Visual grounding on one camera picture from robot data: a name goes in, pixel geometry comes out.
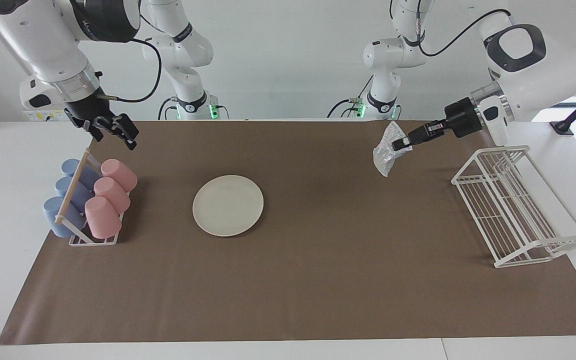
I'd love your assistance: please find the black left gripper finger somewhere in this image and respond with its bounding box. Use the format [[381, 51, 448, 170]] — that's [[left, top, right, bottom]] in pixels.
[[407, 120, 450, 141], [393, 132, 441, 151]]

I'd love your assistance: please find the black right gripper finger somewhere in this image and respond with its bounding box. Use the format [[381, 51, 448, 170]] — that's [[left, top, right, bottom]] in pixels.
[[79, 119, 105, 142], [95, 114, 139, 150]]

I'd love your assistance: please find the silver mesh scrubbing sponge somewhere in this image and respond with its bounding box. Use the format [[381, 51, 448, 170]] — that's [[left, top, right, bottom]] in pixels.
[[373, 121, 412, 178]]

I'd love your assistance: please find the white round plate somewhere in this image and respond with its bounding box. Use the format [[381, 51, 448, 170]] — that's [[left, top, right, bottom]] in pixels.
[[192, 174, 264, 237]]

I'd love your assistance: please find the pink plastic cup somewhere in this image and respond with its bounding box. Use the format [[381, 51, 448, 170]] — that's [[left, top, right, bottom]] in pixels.
[[100, 159, 138, 193], [93, 177, 131, 215], [84, 196, 122, 239]]

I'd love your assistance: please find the blue plastic cup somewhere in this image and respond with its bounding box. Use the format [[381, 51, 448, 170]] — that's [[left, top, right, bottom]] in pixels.
[[43, 196, 86, 238], [55, 176, 94, 211], [61, 158, 101, 188]]

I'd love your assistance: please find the yellow label box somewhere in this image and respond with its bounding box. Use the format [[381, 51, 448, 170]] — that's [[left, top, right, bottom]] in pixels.
[[23, 110, 66, 122]]

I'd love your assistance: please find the wooden rack tray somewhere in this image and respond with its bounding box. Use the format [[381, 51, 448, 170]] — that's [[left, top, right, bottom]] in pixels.
[[55, 148, 131, 247]]

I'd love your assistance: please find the brown paper table mat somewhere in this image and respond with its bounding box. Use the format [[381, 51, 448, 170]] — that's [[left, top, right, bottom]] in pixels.
[[0, 120, 576, 346]]

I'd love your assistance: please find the black right base cable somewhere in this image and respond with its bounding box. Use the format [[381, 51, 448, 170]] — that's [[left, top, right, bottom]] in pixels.
[[158, 97, 179, 121]]

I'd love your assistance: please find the black base cable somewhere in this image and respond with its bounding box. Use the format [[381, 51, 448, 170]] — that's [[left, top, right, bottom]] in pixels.
[[327, 75, 374, 119], [158, 97, 179, 121]]

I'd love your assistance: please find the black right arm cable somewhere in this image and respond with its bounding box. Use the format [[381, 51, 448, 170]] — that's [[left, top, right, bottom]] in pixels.
[[99, 37, 163, 104]]

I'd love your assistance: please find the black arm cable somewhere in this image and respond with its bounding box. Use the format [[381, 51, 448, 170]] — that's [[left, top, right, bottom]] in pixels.
[[417, 9, 512, 57], [99, 37, 163, 104]]

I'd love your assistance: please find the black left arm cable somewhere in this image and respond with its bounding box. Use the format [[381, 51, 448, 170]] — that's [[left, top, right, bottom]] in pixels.
[[417, 9, 512, 57]]

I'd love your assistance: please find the black left base cable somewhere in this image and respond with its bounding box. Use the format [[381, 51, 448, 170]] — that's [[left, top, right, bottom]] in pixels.
[[327, 75, 374, 119]]

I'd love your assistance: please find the white wire dish rack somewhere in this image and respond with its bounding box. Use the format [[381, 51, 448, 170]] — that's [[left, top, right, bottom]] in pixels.
[[451, 145, 576, 269]]

